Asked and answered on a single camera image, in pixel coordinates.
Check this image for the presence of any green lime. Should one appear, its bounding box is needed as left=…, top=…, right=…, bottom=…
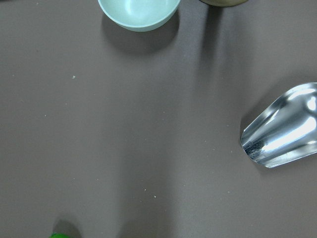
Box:
left=49, top=233, right=70, bottom=238

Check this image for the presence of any wooden mug tree stand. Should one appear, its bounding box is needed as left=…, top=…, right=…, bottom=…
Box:
left=200, top=0, right=248, bottom=7

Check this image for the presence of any steel ice scoop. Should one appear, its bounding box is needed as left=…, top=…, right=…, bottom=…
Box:
left=240, top=82, right=317, bottom=169

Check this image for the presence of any mint green bowl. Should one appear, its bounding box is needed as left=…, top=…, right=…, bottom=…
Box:
left=98, top=0, right=181, bottom=32

